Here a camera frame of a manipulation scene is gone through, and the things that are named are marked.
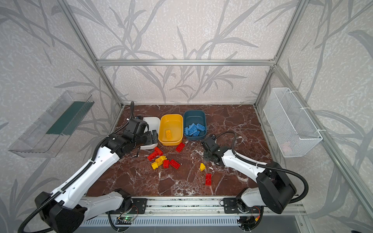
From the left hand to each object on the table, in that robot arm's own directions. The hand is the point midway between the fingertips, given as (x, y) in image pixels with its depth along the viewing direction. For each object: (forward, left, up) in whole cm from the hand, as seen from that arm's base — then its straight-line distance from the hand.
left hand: (153, 132), depth 77 cm
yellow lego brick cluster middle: (-9, -1, -19) cm, 21 cm away
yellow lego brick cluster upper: (-6, -3, -20) cm, 21 cm away
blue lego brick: (+14, -21, -17) cm, 30 cm away
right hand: (-2, -31, -16) cm, 35 cm away
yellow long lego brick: (+12, -4, -20) cm, 24 cm away
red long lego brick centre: (-10, -10, -20) cm, 25 cm away
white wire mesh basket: (-8, -65, +14) cm, 67 cm away
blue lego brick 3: (+11, -23, -19) cm, 32 cm away
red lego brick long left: (-5, +4, -20) cm, 21 cm away
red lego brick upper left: (-2, +1, -19) cm, 20 cm away
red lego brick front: (-19, -31, -21) cm, 41 cm away
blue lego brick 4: (+13, -16, -18) cm, 28 cm away
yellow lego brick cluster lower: (-11, +2, -20) cm, 23 cm away
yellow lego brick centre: (-12, -27, -19) cm, 35 cm away
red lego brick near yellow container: (+2, -13, -21) cm, 24 cm away
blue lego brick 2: (+16, -26, -18) cm, 36 cm away
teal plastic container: (+29, -22, -22) cm, 42 cm away
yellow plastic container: (+24, -7, -24) cm, 34 cm away
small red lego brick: (-10, -5, -19) cm, 22 cm away
